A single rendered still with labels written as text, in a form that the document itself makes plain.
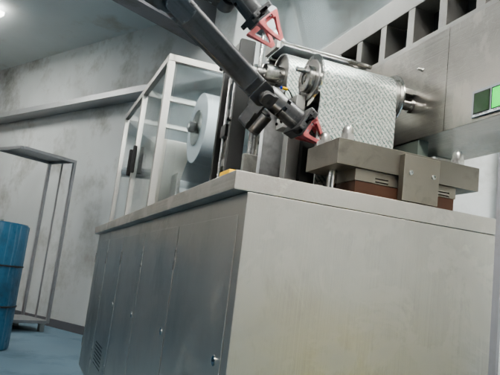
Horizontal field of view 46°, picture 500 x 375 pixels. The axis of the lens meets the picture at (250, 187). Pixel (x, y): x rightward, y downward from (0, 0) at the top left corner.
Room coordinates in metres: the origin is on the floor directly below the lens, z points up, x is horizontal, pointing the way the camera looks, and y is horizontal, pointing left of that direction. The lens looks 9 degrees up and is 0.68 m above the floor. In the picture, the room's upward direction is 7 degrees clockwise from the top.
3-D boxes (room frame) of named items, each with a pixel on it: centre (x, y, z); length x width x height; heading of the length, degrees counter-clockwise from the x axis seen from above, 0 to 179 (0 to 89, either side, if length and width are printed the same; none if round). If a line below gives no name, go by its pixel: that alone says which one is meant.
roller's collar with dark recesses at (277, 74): (1.77, -0.03, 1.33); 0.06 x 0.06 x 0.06; 20
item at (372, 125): (1.52, -0.27, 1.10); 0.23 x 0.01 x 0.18; 110
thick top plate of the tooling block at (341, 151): (1.42, -0.35, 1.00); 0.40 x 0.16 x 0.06; 110
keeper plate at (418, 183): (1.34, -0.39, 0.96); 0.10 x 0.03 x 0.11; 110
